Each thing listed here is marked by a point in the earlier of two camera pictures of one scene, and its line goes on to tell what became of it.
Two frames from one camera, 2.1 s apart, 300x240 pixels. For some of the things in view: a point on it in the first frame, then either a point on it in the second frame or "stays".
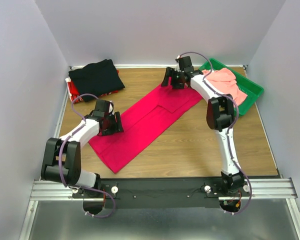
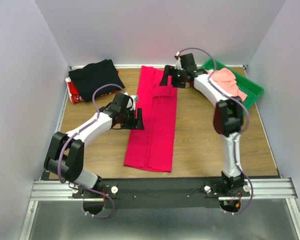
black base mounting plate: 131,193 stays
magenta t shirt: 145,122 → 153,148
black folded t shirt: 97,78 stays
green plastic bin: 252,90 stays
